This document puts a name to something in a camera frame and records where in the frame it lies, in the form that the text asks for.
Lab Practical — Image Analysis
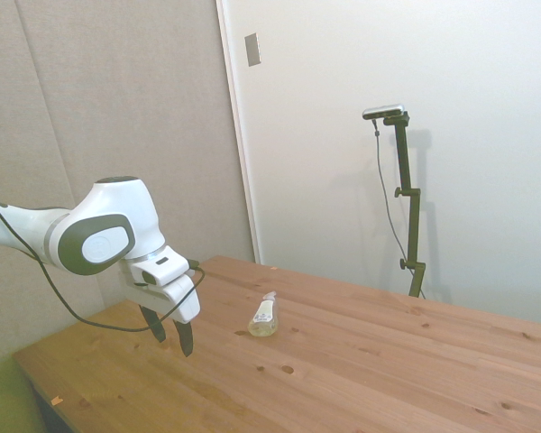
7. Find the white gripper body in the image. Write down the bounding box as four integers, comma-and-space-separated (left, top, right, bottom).
116, 262, 202, 324

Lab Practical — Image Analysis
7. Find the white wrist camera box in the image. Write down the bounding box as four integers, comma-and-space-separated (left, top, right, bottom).
130, 250, 196, 288

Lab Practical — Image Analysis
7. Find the white wall corner trim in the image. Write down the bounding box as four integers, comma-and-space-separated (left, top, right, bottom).
215, 0, 262, 265

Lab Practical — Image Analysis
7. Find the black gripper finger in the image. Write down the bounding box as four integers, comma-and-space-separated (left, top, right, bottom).
137, 305, 168, 344
170, 318, 196, 358

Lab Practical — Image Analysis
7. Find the grey wall switch plate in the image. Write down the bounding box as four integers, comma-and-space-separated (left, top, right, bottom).
244, 32, 263, 68

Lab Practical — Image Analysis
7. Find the grey camera cable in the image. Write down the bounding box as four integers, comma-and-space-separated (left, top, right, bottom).
372, 118, 427, 299

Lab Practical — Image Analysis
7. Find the black camera stand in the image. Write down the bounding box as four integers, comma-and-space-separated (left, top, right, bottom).
381, 112, 427, 299

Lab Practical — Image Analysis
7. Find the grey exterior camera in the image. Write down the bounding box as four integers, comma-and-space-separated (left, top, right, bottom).
362, 103, 408, 122

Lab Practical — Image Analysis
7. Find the clear sanitizer spray bottle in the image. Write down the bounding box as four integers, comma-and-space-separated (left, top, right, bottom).
246, 290, 280, 338

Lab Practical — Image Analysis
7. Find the green upholstered seat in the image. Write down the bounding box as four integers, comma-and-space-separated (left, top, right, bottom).
0, 359, 44, 433

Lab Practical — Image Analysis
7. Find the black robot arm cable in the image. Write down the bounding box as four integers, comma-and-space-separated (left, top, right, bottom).
0, 196, 206, 334

